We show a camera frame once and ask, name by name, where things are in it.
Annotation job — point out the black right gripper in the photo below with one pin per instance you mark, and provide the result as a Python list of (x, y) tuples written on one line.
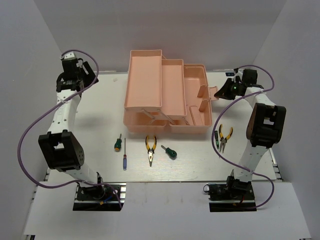
[(224, 92)]

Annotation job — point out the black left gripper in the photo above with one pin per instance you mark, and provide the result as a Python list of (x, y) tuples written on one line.
[(90, 77)]

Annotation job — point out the black green precision screwdriver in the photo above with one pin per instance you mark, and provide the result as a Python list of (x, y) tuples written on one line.
[(217, 140)]

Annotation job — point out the small yellow pliers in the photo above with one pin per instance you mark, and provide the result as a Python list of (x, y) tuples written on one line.
[(224, 140)]

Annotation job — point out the pink plastic toolbox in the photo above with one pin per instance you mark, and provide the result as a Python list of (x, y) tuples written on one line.
[(167, 95)]

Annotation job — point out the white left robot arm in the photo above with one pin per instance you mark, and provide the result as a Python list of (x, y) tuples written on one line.
[(61, 149)]

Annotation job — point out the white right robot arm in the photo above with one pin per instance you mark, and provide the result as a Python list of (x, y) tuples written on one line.
[(264, 128)]

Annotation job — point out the green stubby screwdriver orange cap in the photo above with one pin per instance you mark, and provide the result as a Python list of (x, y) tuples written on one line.
[(118, 143)]

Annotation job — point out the large yellow needle-nose pliers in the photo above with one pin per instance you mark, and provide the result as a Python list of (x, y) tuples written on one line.
[(150, 150)]

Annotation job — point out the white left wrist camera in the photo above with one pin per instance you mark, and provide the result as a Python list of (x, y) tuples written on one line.
[(68, 56)]

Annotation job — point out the blue handled thin screwdriver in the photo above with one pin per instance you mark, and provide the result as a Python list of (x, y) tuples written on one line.
[(124, 156)]

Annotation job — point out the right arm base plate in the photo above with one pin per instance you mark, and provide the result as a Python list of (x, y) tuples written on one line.
[(222, 201)]

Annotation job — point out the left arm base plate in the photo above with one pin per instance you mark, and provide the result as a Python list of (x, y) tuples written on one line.
[(100, 199)]

